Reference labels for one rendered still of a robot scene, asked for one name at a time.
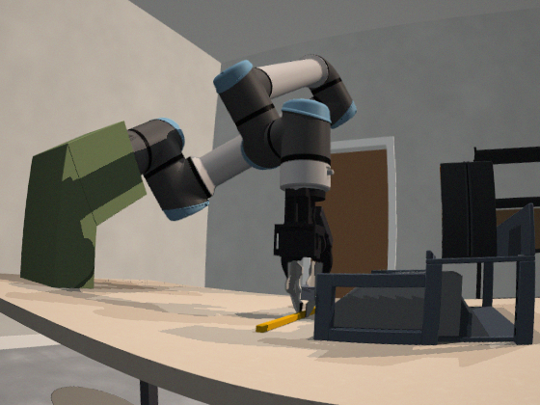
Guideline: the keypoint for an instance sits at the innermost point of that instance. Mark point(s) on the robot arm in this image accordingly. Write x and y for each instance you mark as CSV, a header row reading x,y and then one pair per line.
x,y
298,140

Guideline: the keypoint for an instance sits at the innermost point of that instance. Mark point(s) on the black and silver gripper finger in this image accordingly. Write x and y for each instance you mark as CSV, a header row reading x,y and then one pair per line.
x,y
292,284
322,265

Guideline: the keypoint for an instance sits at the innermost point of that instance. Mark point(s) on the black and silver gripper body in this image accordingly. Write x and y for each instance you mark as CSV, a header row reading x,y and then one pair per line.
x,y
300,238

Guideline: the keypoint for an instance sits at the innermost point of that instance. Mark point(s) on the yellow bar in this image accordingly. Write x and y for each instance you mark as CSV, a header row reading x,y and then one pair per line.
x,y
264,327

